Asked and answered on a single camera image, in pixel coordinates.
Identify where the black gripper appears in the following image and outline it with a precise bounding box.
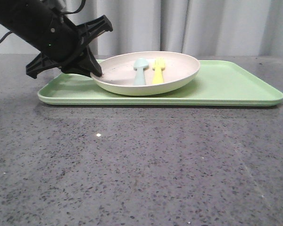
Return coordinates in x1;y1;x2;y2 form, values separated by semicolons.
26;15;113;79

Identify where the cream round plate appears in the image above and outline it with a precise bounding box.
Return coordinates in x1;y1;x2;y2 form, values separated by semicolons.
92;51;200;96

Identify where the yellow fork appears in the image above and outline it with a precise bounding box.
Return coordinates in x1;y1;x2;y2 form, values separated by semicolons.
152;57;166;84

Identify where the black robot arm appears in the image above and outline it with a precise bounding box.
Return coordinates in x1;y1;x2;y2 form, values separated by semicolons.
0;0;113;79

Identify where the light blue spoon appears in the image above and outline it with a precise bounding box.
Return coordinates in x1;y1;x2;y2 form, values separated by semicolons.
133;58;149;86

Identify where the grey curtain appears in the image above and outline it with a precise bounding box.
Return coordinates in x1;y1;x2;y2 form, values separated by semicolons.
0;0;283;57

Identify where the light green tray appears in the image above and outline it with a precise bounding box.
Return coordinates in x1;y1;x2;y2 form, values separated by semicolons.
38;60;283;107

